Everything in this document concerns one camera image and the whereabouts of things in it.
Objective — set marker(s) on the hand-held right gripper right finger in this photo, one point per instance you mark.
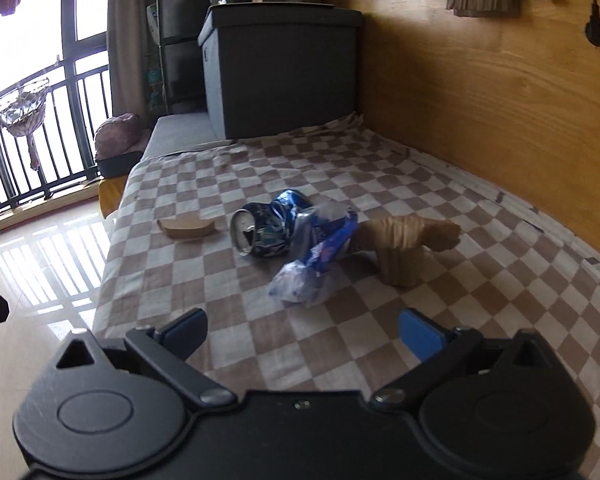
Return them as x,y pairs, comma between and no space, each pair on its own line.
420,335

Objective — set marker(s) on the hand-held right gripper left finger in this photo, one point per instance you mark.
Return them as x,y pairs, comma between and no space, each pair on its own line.
187,330

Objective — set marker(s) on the brown paper cup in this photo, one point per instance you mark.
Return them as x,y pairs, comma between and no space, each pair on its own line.
405,252

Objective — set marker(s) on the brown cardboard tray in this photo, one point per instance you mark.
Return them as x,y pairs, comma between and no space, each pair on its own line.
184,229

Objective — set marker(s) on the crushed blue can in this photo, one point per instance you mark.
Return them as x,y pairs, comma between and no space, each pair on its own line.
270,232

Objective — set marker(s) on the blue plastic wrapper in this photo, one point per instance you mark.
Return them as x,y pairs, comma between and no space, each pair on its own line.
305,272

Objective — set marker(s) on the checkered brown white blanket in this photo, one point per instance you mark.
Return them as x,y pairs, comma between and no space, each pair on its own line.
229,300

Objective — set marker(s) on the dark grey basin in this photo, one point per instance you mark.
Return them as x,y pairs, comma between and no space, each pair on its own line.
117,165

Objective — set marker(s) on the grey mattress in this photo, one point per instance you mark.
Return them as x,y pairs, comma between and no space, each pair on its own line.
179,135

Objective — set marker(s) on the black balcony railing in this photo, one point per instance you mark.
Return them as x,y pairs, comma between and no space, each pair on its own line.
69,125

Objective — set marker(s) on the grey storage box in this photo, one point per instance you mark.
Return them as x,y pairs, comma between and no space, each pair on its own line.
280,70

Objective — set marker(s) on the black drawer unit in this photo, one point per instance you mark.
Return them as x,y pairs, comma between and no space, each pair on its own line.
182,35

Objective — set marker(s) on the brown curtain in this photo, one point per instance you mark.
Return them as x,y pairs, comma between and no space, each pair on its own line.
127,35

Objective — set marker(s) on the white printed packet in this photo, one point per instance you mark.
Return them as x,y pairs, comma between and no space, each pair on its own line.
153,20

